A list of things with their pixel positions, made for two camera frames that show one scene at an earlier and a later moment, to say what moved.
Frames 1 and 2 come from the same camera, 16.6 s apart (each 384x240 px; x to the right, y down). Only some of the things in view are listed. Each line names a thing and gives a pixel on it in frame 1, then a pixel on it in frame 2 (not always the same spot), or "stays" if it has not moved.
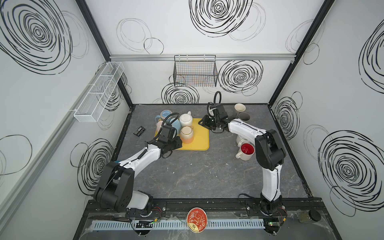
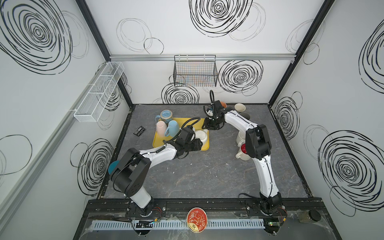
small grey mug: [240, 107] stays
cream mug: [247, 150] stays
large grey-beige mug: [244, 116] stays
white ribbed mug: [185, 119] to [201, 134]
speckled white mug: [241, 140] stays
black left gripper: [174, 142] to [195, 144]
